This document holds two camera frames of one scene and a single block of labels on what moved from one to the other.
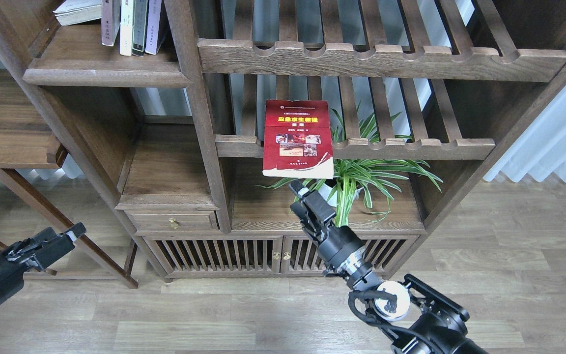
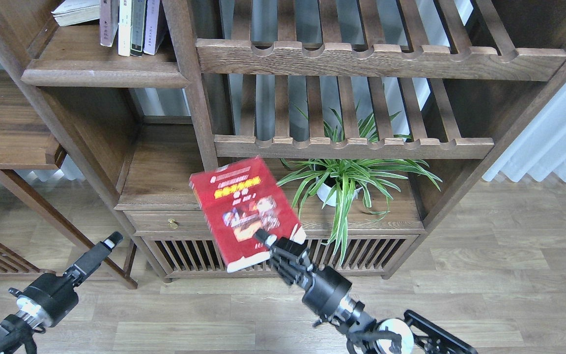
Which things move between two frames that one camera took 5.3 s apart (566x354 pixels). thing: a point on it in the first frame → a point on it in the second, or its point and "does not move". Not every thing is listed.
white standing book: [126, 27] does not move
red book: [297, 139] → [237, 199]
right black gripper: [336, 246] → [322, 288]
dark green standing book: [140, 11] does not move
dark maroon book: [110, 21] does not move
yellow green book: [73, 12] does not move
